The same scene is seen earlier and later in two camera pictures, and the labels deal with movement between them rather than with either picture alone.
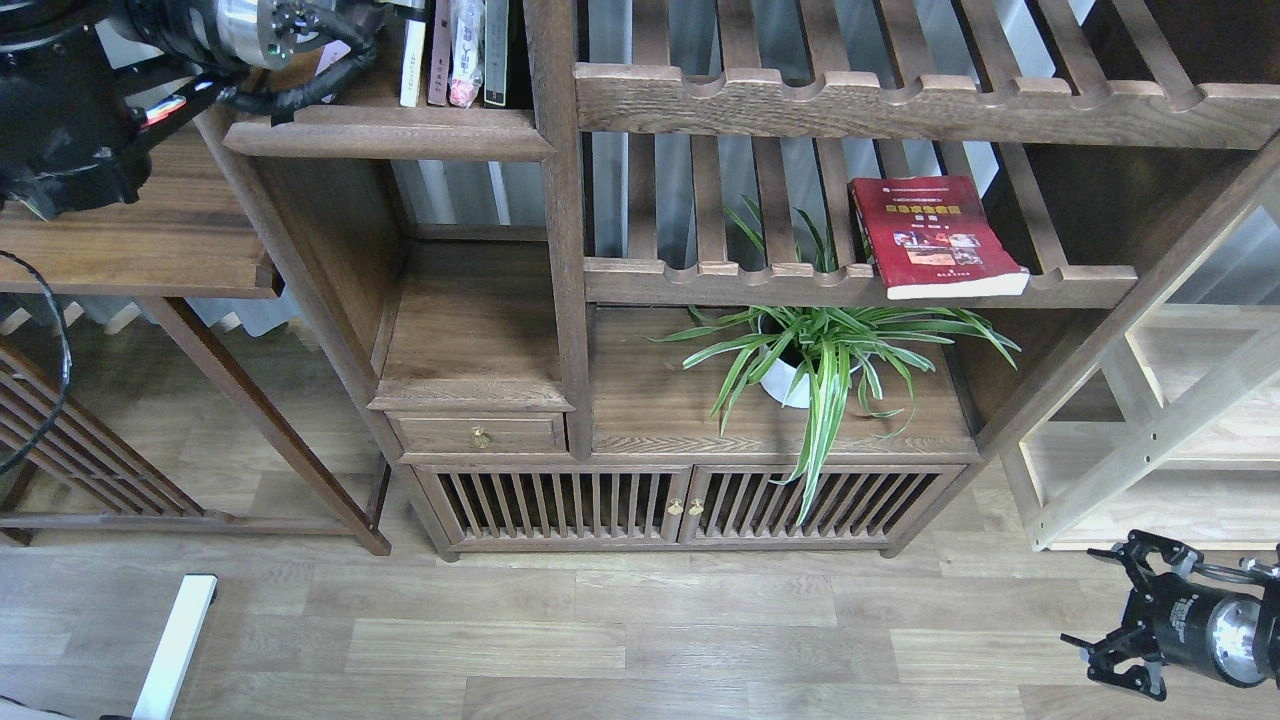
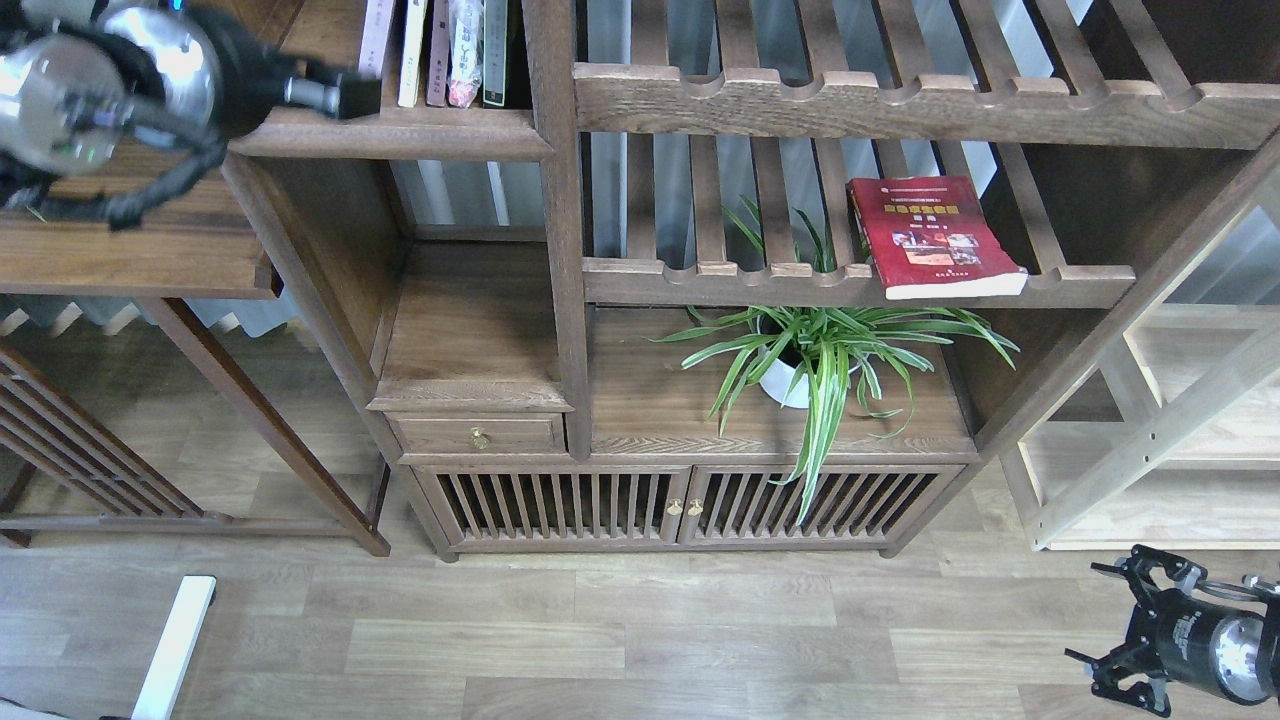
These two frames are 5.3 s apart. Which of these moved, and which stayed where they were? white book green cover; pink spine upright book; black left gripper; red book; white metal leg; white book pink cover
Moved: white book pink cover; black left gripper
Stayed: red book; white book green cover; white metal leg; pink spine upright book
